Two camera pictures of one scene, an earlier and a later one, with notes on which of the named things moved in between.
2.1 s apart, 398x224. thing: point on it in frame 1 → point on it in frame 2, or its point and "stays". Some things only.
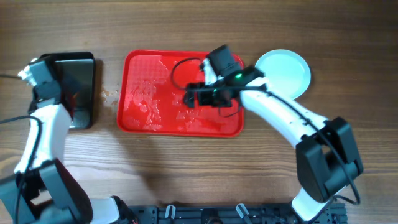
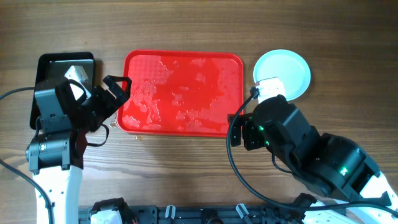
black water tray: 76,74 stays
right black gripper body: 212,98 → 255,139
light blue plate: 288,73 stays
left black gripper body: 69,84 → 94,111
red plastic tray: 151,86 stays
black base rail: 336,214 stays
